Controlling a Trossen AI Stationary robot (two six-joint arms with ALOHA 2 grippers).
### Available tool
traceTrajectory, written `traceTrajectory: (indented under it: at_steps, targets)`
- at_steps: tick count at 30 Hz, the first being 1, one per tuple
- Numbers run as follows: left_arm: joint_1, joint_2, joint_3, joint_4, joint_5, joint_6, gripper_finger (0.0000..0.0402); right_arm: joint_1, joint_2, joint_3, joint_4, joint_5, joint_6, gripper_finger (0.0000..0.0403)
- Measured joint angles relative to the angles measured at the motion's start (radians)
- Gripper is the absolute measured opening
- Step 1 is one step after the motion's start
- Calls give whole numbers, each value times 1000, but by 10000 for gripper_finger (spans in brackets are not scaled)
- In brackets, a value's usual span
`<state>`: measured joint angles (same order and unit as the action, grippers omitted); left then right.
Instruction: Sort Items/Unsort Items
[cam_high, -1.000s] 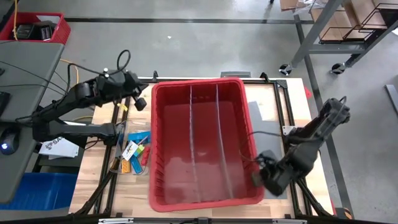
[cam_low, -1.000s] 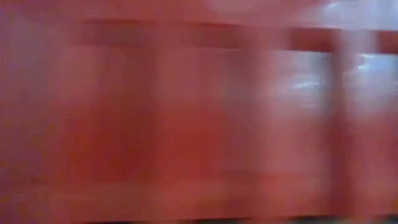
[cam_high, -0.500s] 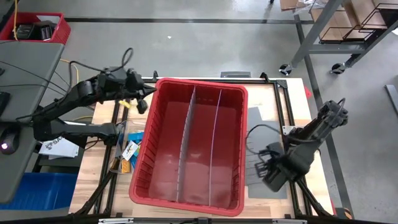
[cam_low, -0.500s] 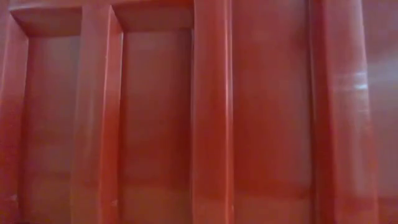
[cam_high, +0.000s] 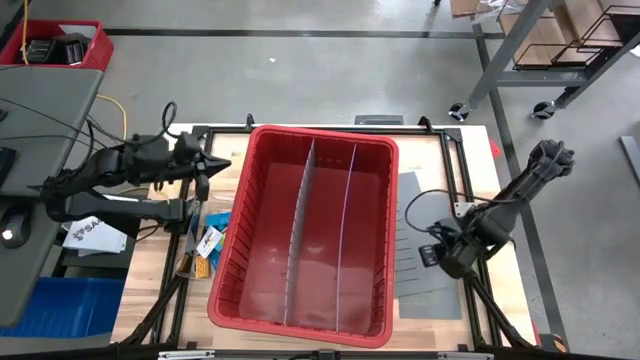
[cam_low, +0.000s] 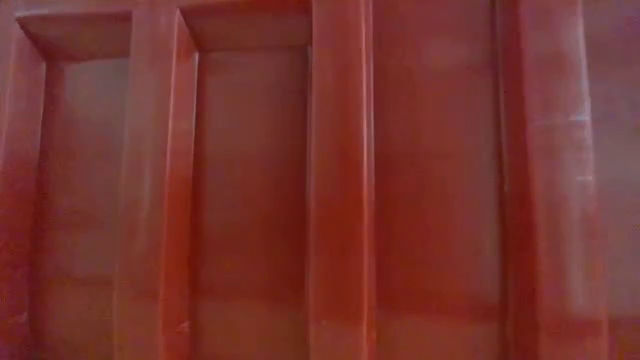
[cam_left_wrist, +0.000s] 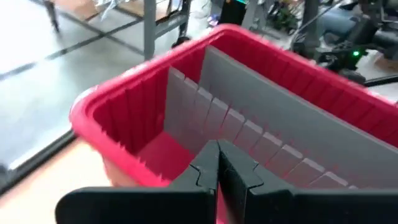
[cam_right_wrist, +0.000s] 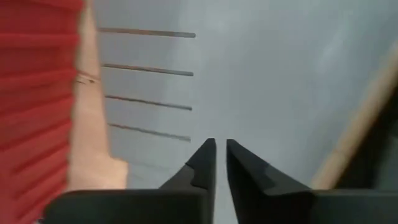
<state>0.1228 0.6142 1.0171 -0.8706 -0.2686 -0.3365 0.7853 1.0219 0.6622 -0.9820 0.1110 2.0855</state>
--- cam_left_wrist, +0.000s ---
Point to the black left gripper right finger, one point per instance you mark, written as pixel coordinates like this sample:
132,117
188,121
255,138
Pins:
295,207

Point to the large red plastic bin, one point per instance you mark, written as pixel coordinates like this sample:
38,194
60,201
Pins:
130,124

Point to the grey metal cart frame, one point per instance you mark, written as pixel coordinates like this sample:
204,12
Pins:
149,28

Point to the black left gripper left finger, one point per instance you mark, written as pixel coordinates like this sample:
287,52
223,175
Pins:
140,205

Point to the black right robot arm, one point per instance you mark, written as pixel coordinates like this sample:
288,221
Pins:
382,37

